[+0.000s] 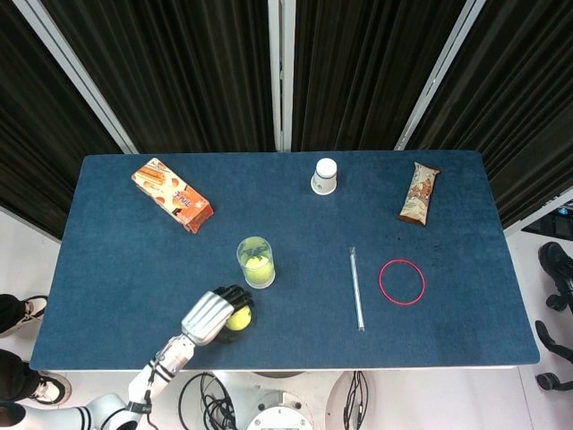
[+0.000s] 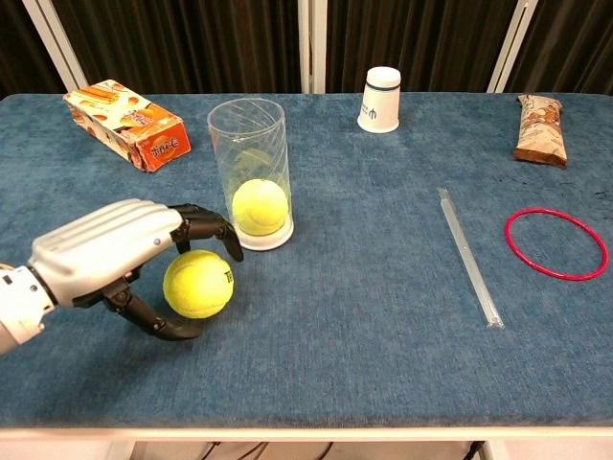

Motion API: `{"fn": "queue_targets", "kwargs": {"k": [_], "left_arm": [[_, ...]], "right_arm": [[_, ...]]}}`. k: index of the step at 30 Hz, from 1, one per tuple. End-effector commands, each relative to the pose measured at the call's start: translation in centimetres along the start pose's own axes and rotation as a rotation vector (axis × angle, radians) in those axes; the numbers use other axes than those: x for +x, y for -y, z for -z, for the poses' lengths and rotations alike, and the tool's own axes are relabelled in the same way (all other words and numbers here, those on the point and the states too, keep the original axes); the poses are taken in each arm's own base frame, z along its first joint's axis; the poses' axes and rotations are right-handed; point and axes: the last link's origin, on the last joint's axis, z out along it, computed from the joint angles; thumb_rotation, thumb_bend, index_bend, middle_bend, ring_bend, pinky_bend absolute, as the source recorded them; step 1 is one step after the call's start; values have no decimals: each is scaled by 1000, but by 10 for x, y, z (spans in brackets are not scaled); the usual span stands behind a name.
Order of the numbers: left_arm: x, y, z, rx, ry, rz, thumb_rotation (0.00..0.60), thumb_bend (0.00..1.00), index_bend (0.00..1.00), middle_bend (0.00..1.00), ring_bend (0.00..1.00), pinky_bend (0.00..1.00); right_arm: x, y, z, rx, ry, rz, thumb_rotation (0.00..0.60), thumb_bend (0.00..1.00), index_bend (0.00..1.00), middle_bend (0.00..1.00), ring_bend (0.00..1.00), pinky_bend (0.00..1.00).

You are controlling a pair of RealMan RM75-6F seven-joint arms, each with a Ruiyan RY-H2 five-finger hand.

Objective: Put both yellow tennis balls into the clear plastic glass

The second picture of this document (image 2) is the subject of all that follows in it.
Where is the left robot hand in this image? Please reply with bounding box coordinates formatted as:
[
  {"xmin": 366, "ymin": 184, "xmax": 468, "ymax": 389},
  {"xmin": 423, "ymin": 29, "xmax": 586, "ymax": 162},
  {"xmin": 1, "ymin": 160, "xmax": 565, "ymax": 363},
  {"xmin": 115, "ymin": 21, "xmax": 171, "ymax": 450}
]
[{"xmin": 27, "ymin": 198, "xmax": 245, "ymax": 342}]

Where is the yellow tennis ball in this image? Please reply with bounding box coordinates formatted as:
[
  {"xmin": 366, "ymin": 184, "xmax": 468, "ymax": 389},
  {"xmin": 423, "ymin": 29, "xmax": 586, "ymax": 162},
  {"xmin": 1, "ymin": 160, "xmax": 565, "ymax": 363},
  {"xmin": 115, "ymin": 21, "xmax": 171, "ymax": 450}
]
[
  {"xmin": 231, "ymin": 178, "xmax": 290, "ymax": 237},
  {"xmin": 162, "ymin": 249, "xmax": 237, "ymax": 319}
]

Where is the clear plastic cup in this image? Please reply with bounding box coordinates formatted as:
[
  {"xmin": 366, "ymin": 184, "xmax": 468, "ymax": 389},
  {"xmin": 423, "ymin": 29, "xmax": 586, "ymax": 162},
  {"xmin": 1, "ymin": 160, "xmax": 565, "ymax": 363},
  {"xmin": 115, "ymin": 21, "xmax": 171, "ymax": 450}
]
[{"xmin": 206, "ymin": 98, "xmax": 295, "ymax": 252}]

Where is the orange biscuit box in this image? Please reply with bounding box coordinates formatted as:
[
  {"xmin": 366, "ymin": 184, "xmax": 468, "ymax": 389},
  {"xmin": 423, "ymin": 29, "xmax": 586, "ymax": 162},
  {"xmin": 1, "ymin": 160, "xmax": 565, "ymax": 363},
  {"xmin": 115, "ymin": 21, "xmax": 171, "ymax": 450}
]
[{"xmin": 62, "ymin": 79, "xmax": 193, "ymax": 173}]

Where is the black pleated curtain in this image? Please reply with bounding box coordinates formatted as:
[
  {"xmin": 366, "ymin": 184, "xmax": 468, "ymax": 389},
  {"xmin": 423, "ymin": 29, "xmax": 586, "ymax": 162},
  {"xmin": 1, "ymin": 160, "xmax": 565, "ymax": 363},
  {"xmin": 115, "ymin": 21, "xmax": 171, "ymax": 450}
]
[
  {"xmin": 50, "ymin": 0, "xmax": 303, "ymax": 95},
  {"xmin": 325, "ymin": 0, "xmax": 523, "ymax": 95},
  {"xmin": 502, "ymin": 0, "xmax": 613, "ymax": 95},
  {"xmin": 0, "ymin": 0, "xmax": 68, "ymax": 97}
]

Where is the blue table mat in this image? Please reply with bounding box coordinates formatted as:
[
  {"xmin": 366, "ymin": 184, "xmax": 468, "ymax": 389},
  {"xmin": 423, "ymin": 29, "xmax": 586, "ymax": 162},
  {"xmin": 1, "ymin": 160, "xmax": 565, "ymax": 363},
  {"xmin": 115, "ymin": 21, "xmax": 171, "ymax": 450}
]
[{"xmin": 0, "ymin": 91, "xmax": 613, "ymax": 428}]

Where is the white paper cup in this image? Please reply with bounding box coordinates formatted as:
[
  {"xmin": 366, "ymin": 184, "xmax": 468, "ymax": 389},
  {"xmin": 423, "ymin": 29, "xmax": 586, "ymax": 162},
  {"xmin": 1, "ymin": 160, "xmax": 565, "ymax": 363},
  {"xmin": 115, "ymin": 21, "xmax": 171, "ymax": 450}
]
[{"xmin": 356, "ymin": 66, "xmax": 401, "ymax": 134}]

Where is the wrapped clear drinking straw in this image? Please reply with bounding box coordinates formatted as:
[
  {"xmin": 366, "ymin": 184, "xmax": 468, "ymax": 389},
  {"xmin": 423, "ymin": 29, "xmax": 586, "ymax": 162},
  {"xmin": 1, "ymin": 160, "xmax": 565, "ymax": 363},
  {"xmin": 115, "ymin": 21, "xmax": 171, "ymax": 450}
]
[{"xmin": 437, "ymin": 187, "xmax": 506, "ymax": 331}]

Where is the brown snack bar wrapper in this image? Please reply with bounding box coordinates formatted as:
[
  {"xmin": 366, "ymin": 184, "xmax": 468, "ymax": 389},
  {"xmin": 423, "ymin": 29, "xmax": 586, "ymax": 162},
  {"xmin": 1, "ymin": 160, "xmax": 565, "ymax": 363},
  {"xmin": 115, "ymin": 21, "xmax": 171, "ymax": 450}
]
[{"xmin": 513, "ymin": 93, "xmax": 569, "ymax": 169}]

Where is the white partition frame post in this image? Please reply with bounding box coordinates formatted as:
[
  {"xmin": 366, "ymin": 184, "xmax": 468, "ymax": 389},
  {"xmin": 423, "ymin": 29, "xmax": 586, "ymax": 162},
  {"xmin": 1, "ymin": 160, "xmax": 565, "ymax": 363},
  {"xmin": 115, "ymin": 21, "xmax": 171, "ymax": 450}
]
[
  {"xmin": 486, "ymin": 0, "xmax": 540, "ymax": 95},
  {"xmin": 296, "ymin": 0, "xmax": 329, "ymax": 95},
  {"xmin": 21, "ymin": 0, "xmax": 90, "ymax": 95}
]

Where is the red thin ring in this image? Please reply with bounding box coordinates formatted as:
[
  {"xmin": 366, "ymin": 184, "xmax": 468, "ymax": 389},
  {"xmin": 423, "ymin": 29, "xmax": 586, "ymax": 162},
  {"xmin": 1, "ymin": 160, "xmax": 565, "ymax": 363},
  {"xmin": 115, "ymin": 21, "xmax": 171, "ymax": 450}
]
[{"xmin": 504, "ymin": 207, "xmax": 610, "ymax": 282}]

